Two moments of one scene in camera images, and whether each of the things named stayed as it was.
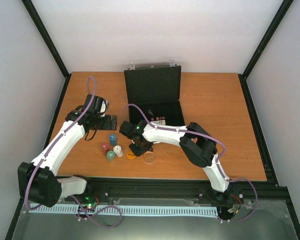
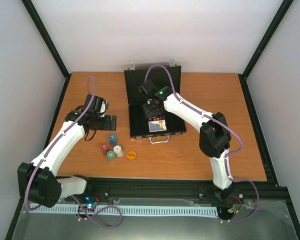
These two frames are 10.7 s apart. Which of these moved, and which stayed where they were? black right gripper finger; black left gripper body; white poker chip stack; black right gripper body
Moved: black right gripper finger; black right gripper body
Stayed: black left gripper body; white poker chip stack
